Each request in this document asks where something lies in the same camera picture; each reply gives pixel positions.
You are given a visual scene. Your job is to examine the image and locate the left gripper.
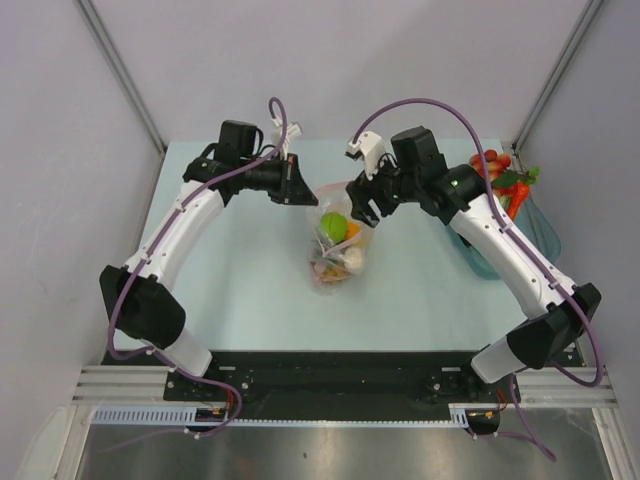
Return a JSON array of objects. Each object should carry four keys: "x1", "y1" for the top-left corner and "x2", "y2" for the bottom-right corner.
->
[{"x1": 239, "y1": 152, "x2": 317, "y2": 206}]

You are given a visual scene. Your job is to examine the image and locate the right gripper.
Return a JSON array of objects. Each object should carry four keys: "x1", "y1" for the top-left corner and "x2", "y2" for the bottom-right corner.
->
[{"x1": 346, "y1": 149, "x2": 420, "y2": 228}]

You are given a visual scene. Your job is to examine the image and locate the yellow toy mango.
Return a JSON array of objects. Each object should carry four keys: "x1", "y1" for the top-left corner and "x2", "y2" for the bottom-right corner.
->
[{"x1": 344, "y1": 221, "x2": 361, "y2": 241}]

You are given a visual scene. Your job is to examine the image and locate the green round fruit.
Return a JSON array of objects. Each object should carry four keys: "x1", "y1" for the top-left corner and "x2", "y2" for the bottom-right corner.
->
[{"x1": 320, "y1": 212, "x2": 348, "y2": 244}]

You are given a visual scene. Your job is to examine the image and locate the clear zip top bag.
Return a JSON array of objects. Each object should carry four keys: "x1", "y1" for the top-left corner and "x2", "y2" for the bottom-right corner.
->
[{"x1": 306, "y1": 182, "x2": 374, "y2": 294}]

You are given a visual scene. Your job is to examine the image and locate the orange toy pineapple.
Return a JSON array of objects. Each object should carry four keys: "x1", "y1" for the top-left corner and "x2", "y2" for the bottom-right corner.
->
[{"x1": 308, "y1": 239, "x2": 354, "y2": 287}]

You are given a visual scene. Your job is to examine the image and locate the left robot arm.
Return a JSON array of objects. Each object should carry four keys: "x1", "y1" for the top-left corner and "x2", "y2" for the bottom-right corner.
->
[{"x1": 99, "y1": 118, "x2": 318, "y2": 400}]

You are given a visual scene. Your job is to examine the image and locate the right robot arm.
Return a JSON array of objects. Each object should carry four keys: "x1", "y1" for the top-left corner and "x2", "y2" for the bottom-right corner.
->
[{"x1": 346, "y1": 126, "x2": 601, "y2": 401}]

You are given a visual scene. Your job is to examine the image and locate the teal plastic food tray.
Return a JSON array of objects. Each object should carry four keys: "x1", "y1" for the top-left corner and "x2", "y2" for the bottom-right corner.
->
[{"x1": 446, "y1": 198, "x2": 561, "y2": 280}]

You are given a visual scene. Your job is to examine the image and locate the red strawberry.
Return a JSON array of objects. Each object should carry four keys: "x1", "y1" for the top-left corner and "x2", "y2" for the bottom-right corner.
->
[{"x1": 491, "y1": 167, "x2": 540, "y2": 220}]

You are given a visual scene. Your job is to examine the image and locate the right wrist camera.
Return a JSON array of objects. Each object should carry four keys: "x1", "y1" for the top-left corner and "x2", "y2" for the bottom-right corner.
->
[{"x1": 345, "y1": 131, "x2": 386, "y2": 180}]

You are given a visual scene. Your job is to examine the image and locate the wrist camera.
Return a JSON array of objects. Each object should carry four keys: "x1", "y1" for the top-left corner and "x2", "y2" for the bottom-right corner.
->
[
  {"x1": 271, "y1": 117, "x2": 303, "y2": 159},
  {"x1": 345, "y1": 131, "x2": 386, "y2": 180}
]

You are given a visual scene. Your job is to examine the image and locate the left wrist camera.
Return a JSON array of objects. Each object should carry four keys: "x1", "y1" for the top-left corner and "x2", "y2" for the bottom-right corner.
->
[{"x1": 271, "y1": 117, "x2": 303, "y2": 159}]

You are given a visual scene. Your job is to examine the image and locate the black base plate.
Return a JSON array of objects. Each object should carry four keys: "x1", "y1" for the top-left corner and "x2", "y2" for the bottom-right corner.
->
[{"x1": 99, "y1": 344, "x2": 586, "y2": 421}]

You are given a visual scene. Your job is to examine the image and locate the left corner aluminium post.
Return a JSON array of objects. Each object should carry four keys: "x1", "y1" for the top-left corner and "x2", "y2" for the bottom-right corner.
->
[{"x1": 73, "y1": 0, "x2": 168, "y2": 157}]

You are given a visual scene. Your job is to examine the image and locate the corner aluminium post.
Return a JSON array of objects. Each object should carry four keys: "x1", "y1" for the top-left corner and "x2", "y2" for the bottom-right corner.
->
[
  {"x1": 73, "y1": 0, "x2": 168, "y2": 157},
  {"x1": 511, "y1": 0, "x2": 608, "y2": 154}
]

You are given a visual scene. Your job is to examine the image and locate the aluminium frame rail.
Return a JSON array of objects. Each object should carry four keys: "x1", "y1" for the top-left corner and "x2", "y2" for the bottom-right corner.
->
[{"x1": 72, "y1": 365, "x2": 169, "y2": 405}]

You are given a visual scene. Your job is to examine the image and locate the white cable duct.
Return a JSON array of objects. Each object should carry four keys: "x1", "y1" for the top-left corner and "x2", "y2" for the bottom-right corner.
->
[{"x1": 92, "y1": 403, "x2": 474, "y2": 427}]

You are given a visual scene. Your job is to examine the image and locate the right corner aluminium post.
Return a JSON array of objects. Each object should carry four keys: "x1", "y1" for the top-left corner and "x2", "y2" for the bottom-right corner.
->
[{"x1": 511, "y1": 0, "x2": 608, "y2": 154}]

